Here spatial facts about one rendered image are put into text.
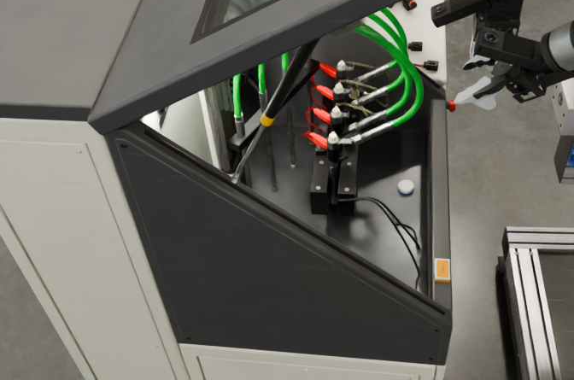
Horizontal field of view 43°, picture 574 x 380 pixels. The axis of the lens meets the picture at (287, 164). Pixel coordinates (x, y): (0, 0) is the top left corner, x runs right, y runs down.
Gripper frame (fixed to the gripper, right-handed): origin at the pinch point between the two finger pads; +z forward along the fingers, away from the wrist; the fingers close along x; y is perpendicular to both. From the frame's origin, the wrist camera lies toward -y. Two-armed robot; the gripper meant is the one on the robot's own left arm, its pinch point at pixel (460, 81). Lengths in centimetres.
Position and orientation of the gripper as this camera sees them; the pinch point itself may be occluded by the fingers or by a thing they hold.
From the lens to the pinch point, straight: 138.4
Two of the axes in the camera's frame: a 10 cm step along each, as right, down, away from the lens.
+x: 3.1, -8.4, 4.5
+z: -5.6, 2.2, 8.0
